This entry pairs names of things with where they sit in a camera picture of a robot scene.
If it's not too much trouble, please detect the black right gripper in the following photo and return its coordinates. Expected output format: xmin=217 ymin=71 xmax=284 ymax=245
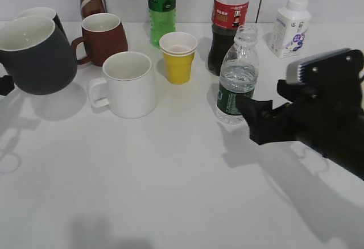
xmin=235 ymin=49 xmax=363 ymax=179

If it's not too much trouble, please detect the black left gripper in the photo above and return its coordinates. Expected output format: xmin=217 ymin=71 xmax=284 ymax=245
xmin=0 ymin=75 xmax=14 ymax=96

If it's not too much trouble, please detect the dark grey round mug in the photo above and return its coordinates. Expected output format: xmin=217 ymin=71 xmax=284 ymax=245
xmin=1 ymin=16 xmax=77 ymax=96

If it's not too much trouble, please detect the clear water bottle green label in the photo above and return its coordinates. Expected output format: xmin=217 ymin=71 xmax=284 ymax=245
xmin=216 ymin=24 xmax=259 ymax=125

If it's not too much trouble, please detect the black tapered mug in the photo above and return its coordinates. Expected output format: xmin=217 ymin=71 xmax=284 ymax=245
xmin=15 ymin=7 xmax=67 ymax=38

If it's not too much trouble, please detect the brown red mug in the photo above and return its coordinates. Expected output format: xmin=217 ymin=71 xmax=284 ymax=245
xmin=71 ymin=13 xmax=128 ymax=67

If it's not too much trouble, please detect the white ceramic mug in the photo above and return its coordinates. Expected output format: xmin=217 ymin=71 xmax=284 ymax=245
xmin=88 ymin=51 xmax=158 ymax=119

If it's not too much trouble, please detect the white milk bottle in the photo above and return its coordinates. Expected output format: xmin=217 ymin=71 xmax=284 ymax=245
xmin=268 ymin=0 xmax=311 ymax=59

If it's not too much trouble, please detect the yellow paper cup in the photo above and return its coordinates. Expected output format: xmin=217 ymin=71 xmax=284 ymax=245
xmin=159 ymin=32 xmax=197 ymax=85

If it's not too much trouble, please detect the cola bottle red label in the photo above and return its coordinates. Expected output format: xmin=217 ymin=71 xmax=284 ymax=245
xmin=208 ymin=0 xmax=250 ymax=76

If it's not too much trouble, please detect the green soda bottle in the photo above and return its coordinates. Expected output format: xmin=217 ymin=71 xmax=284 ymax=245
xmin=147 ymin=0 xmax=176 ymax=47

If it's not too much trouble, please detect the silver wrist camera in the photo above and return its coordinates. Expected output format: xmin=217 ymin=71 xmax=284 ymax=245
xmin=286 ymin=48 xmax=350 ymax=85

